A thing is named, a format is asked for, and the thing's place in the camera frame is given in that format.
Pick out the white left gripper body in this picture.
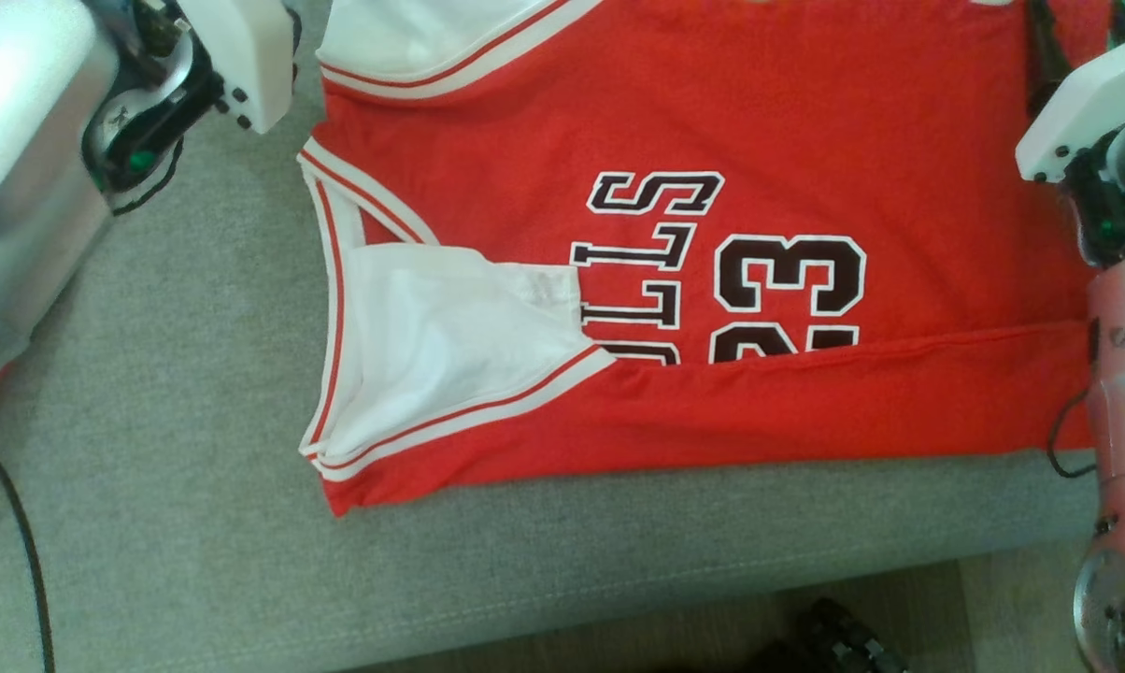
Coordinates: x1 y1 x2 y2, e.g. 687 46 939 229
179 0 302 135

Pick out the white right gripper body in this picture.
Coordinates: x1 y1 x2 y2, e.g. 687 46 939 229
1016 33 1125 183

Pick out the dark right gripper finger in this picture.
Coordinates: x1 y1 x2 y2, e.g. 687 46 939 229
1028 0 1074 118

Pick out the red basketball jersey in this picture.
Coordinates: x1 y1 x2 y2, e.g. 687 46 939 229
298 0 1117 517

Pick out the grey fabric sofa seat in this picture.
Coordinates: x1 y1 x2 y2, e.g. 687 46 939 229
0 0 1101 673

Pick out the black left camera cable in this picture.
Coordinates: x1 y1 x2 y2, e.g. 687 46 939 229
0 379 56 673

